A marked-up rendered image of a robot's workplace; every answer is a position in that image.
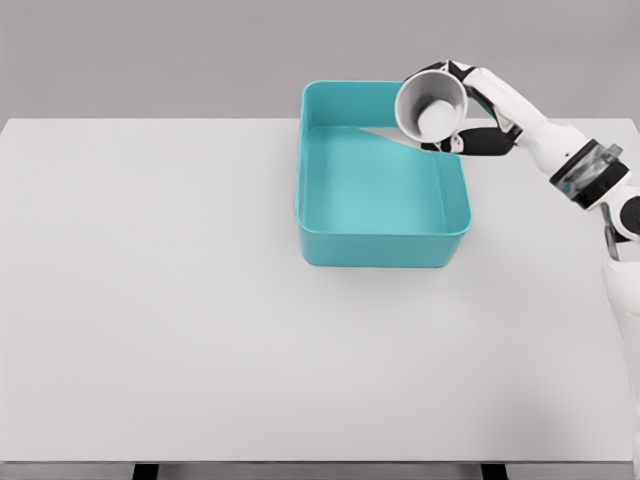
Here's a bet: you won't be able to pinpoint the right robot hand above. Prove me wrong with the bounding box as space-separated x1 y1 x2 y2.
405 60 542 157

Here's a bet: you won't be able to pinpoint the white paper cup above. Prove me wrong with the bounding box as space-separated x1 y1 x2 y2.
393 69 470 144

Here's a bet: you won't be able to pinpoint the teal plastic basket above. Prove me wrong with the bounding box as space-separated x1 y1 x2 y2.
295 79 474 269

